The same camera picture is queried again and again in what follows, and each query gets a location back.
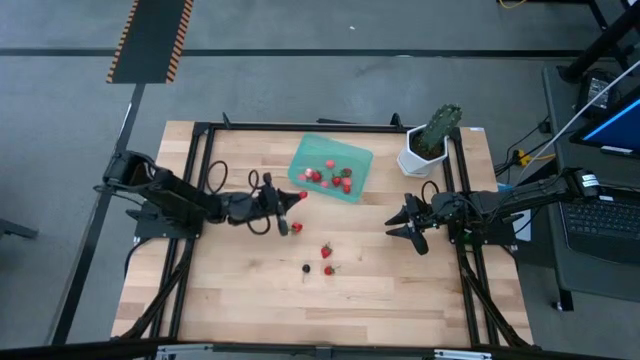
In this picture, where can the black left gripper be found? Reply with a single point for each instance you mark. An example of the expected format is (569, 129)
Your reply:
(250, 209)

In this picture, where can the black toy cherry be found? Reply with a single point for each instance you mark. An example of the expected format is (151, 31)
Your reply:
(306, 268)

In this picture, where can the green cactus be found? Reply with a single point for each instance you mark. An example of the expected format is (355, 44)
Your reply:
(442, 125)

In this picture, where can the yellow plug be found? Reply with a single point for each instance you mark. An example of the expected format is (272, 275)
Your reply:
(522, 159)

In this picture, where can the white rod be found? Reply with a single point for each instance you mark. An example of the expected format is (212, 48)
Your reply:
(582, 113)

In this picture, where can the black camera mount crossbar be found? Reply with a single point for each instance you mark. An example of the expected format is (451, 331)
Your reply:
(250, 348)

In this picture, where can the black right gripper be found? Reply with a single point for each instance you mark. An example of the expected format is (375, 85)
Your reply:
(442, 210)

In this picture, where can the black stand leg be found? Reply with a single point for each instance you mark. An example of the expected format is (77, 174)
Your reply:
(600, 47)

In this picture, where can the monitor with blue screen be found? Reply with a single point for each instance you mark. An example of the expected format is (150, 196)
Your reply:
(620, 127)

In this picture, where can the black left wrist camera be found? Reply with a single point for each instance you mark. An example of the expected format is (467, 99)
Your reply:
(260, 207)

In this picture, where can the grey desk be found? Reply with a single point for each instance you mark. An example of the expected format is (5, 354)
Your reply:
(590, 280)

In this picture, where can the black hazard-striped floor mat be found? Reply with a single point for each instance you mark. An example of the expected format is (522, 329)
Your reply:
(150, 40)

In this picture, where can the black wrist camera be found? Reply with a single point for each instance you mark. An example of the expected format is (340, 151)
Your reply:
(260, 207)
(430, 212)

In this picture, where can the silver aluminium profile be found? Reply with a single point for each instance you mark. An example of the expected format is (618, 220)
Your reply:
(185, 351)
(462, 355)

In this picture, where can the black laptop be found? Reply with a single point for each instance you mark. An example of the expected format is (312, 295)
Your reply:
(610, 225)

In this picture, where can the red toy strawberry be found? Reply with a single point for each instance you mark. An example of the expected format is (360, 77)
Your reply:
(328, 270)
(296, 227)
(316, 176)
(326, 251)
(337, 181)
(346, 172)

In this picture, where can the black power adapter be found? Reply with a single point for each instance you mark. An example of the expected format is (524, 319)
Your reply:
(597, 92)

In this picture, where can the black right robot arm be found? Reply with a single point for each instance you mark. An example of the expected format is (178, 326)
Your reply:
(525, 193)

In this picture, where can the white hexagonal planter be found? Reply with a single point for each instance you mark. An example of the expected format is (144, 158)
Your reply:
(407, 160)

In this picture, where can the black aluminium table frame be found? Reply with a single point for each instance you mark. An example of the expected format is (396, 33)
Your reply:
(250, 126)

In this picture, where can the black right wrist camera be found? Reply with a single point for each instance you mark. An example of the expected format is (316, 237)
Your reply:
(430, 212)

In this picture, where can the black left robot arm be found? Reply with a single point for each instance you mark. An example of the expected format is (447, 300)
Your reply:
(175, 195)

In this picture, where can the teal translucent plastic container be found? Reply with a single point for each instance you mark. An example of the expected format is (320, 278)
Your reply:
(310, 155)

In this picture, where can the black stand foot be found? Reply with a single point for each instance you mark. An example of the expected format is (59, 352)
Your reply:
(15, 229)

